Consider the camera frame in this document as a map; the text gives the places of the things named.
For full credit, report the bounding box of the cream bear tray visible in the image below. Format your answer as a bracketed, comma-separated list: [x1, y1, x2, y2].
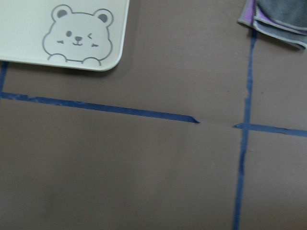
[0, 0, 130, 71]

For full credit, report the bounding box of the grey purple folded cloth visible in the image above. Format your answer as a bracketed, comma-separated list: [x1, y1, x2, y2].
[238, 0, 307, 49]

